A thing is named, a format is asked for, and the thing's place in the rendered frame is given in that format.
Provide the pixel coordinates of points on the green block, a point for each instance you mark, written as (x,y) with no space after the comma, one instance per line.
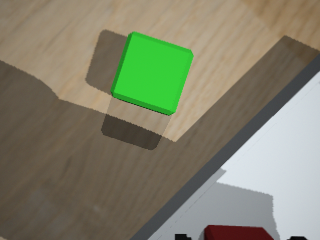
(151,73)

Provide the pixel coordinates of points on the red block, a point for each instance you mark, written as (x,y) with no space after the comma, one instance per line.
(223,232)

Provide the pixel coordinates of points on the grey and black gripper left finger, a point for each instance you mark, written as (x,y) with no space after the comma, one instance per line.
(182,237)

